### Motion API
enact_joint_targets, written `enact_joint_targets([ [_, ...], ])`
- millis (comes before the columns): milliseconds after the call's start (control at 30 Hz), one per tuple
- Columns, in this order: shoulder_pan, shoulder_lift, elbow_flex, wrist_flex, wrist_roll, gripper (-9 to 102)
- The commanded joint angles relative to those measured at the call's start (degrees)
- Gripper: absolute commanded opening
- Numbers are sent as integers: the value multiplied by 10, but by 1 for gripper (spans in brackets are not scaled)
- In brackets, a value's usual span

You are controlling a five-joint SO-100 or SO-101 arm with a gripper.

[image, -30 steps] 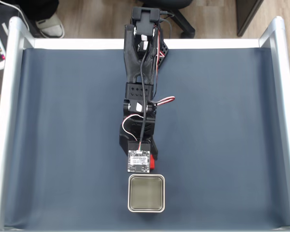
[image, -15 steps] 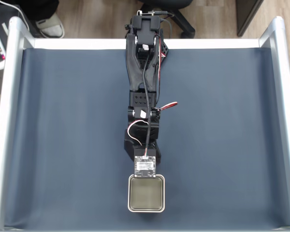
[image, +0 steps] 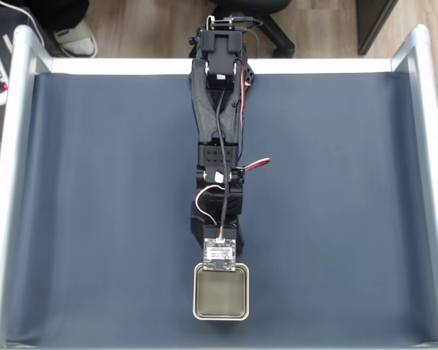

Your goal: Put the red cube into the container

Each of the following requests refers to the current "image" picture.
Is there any square metal container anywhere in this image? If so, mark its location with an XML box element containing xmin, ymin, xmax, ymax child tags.
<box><xmin>192</xmin><ymin>262</ymin><xmax>250</xmax><ymax>322</ymax></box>

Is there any dark blue table mat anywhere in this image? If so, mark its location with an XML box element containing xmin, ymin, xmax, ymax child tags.
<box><xmin>5</xmin><ymin>71</ymin><xmax>438</xmax><ymax>347</ymax></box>

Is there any black office chair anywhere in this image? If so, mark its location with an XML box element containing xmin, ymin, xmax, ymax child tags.
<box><xmin>206</xmin><ymin>0</ymin><xmax>296</xmax><ymax>59</ymax></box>

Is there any person's foot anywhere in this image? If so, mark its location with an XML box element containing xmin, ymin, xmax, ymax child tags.
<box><xmin>53</xmin><ymin>20</ymin><xmax>99</xmax><ymax>58</ymax></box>

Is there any person's leg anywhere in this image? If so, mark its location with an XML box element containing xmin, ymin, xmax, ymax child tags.
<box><xmin>39</xmin><ymin>0</ymin><xmax>91</xmax><ymax>37</ymax></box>

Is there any dark cabinet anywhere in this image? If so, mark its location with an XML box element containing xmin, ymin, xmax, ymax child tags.
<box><xmin>356</xmin><ymin>0</ymin><xmax>401</xmax><ymax>56</ymax></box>

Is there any red white gripper servo wire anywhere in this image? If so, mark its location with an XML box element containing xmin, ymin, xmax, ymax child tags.
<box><xmin>195</xmin><ymin>183</ymin><xmax>226</xmax><ymax>225</ymax></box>

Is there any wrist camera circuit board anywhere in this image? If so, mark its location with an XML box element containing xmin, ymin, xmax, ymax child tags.
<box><xmin>202</xmin><ymin>224</ymin><xmax>239</xmax><ymax>272</ymax></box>

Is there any black camera cable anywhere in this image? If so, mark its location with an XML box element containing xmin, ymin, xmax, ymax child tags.
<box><xmin>215</xmin><ymin>85</ymin><xmax>230</xmax><ymax>238</ymax></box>

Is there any red white black servo wire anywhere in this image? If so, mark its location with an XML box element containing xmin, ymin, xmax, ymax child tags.
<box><xmin>231</xmin><ymin>60</ymin><xmax>272</xmax><ymax>174</ymax></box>

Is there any white table frame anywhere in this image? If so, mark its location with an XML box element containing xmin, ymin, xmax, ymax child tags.
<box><xmin>0</xmin><ymin>23</ymin><xmax>438</xmax><ymax>350</ymax></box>

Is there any black base cable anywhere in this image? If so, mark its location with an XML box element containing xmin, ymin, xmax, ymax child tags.
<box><xmin>226</xmin><ymin>13</ymin><xmax>266</xmax><ymax>60</ymax></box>

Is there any white cable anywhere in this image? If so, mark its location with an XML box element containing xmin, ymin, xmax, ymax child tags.
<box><xmin>0</xmin><ymin>0</ymin><xmax>47</xmax><ymax>48</ymax></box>

